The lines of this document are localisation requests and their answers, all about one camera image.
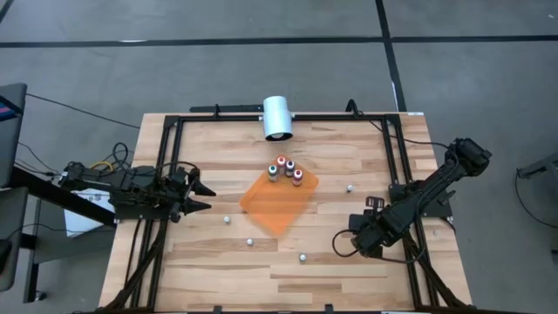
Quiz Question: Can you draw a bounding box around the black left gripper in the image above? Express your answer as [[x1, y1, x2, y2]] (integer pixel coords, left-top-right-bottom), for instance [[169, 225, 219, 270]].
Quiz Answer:
[[163, 167, 217, 223]]

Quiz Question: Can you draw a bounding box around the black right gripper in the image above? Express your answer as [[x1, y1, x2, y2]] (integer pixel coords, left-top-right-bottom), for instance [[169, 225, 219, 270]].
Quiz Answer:
[[348, 196, 393, 258]]

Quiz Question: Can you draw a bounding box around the translucent orange plastic tray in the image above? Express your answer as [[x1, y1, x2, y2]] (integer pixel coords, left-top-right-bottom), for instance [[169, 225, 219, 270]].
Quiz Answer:
[[238, 157, 321, 236]]

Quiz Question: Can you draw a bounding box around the black flat bar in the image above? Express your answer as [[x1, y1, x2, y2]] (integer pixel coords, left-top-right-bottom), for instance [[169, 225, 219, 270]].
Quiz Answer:
[[189, 103, 265, 114]]

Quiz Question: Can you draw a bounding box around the white paper sheet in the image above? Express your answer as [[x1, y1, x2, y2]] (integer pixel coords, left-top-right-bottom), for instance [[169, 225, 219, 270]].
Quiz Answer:
[[64, 187, 115, 239]]

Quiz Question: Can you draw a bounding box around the black metal beam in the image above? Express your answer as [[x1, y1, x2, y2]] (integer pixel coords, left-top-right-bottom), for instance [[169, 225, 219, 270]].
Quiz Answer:
[[8, 167, 117, 228]]

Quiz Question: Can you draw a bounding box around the grey metal stand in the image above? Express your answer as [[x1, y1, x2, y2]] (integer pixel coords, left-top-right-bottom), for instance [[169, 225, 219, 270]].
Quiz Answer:
[[516, 152, 558, 180]]

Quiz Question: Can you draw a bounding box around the dark grey monitor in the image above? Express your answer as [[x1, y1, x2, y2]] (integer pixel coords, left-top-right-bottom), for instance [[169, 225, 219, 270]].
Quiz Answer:
[[0, 82, 28, 188]]

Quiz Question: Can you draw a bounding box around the white cylinder camera housing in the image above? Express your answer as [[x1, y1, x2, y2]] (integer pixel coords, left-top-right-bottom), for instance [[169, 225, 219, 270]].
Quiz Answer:
[[260, 95, 296, 142]]

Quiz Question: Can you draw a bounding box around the black metal table frame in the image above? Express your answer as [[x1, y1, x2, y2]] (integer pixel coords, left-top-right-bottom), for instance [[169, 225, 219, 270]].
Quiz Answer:
[[98, 99, 476, 314]]

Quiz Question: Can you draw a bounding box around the black floor cable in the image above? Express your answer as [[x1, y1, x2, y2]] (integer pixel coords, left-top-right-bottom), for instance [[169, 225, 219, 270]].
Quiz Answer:
[[24, 92, 141, 130]]

